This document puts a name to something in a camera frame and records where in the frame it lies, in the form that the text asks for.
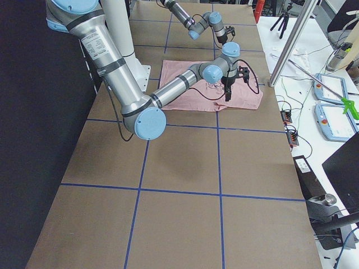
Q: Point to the lower blue teach pendant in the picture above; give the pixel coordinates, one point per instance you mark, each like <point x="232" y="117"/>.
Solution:
<point x="334" y="124"/>

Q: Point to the aluminium frame post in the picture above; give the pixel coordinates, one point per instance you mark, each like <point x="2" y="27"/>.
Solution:
<point x="299" y="26"/>

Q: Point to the black tripod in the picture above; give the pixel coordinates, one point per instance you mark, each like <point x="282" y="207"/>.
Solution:
<point x="283" y="19"/>

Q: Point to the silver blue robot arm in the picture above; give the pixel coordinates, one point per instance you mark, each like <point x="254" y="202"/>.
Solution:
<point x="104" y="31"/>
<point x="196" y="19"/>

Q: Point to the upper orange connector board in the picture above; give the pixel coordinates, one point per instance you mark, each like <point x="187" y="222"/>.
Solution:
<point x="286" y="116"/>

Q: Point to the lower orange connector board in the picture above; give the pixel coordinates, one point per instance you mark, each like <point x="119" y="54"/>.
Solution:
<point x="292" y="136"/>

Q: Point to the red cylinder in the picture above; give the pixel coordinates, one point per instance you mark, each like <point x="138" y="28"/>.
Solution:
<point x="258" y="9"/>

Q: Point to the blue teach pendant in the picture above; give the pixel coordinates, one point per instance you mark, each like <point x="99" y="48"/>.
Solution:
<point x="334" y="124"/>
<point x="337" y="84"/>

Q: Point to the orange connector board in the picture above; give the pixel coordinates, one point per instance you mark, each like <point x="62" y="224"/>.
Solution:
<point x="292" y="136"/>
<point x="286" y="116"/>

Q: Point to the black office chair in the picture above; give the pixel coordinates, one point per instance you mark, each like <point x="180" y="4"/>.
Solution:
<point x="343" y="23"/>

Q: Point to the black monitor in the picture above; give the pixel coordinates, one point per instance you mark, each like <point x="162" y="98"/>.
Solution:
<point x="341" y="168"/>

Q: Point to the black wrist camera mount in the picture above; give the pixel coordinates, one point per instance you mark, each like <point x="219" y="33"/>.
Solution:
<point x="244" y="73"/>

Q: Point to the black box white label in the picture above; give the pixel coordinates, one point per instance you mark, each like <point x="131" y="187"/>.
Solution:
<point x="309" y="183"/>

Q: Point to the reacher grabber tool green handle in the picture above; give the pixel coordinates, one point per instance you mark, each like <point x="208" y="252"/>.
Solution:
<point x="348" y="104"/>

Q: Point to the black clamp stand metal knob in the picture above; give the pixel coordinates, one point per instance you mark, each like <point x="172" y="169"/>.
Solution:
<point x="331" y="227"/>

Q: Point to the upper blue teach pendant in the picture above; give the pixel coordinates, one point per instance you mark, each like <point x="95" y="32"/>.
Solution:
<point x="337" y="84"/>

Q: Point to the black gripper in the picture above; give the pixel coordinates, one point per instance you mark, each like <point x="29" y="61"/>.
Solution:
<point x="221" y="39"/>
<point x="227" y="83"/>

